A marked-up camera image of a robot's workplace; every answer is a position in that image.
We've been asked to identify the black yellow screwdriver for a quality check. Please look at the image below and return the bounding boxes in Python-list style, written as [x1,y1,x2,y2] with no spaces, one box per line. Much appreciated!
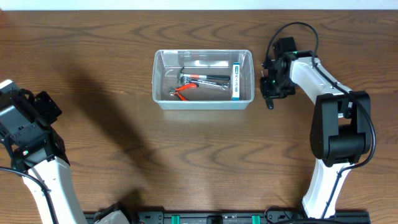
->
[266,99,274,110]

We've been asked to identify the white blue small box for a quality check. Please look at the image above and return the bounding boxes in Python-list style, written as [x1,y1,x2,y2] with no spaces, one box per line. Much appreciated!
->
[231,62,240,101]

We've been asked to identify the silver double ended wrench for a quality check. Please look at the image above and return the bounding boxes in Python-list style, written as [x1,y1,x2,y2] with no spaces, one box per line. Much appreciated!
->
[180,77,230,90]

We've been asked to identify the black orange hammer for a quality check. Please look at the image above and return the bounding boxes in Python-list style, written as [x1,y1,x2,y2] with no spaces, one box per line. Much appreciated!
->
[177,67,230,83]

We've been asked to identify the orange handled pliers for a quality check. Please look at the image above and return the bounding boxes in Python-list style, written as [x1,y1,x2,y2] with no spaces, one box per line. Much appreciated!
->
[169,83,198,101]

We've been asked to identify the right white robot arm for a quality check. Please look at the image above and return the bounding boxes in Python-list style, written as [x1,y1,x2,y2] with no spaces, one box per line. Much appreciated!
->
[260,37,372,219]

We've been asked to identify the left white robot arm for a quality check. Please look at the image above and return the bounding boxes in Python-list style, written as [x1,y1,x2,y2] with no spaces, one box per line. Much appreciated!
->
[1,80,87,223]

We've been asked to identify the clear plastic container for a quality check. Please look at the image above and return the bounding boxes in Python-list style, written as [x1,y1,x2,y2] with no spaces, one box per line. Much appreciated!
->
[152,49,254,110]

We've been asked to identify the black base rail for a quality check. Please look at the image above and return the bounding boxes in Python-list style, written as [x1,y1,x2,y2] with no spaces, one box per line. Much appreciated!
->
[83,210,371,224]

